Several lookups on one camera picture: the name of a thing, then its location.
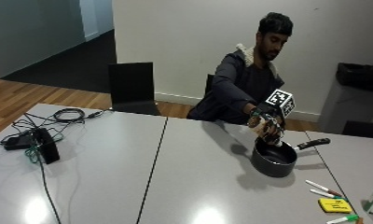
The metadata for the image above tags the white marker cube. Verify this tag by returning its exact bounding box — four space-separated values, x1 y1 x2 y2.
264 88 297 119

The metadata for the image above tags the black saucepan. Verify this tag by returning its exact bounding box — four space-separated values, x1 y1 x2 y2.
251 137 332 179

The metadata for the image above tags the the person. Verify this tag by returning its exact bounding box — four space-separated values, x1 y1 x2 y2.
186 11 297 126

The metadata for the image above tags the grey waste bin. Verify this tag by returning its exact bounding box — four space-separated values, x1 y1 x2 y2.
317 78 373 135

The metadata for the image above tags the white marker red cap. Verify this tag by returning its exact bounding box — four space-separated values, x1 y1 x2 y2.
305 179 345 198

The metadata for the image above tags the black chair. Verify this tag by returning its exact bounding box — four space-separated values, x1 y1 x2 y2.
343 120 373 140
107 62 163 117

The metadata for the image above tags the white marker green cap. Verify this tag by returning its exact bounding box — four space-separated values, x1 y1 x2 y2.
309 189 348 201
327 214 361 224

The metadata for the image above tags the black bin bag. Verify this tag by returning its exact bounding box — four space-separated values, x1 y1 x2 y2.
335 62 373 93

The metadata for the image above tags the yellow sponge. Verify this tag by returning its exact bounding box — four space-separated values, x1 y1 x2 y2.
317 198 355 215

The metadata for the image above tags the black box device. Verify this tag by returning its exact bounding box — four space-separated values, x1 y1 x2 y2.
31 127 63 165

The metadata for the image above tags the flat black device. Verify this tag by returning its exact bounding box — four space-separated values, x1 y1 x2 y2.
0 132 35 151

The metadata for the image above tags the coiled black cable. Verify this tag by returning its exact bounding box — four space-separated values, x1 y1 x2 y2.
53 107 107 123

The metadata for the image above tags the green cable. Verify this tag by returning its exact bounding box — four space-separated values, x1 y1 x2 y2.
23 133 66 164

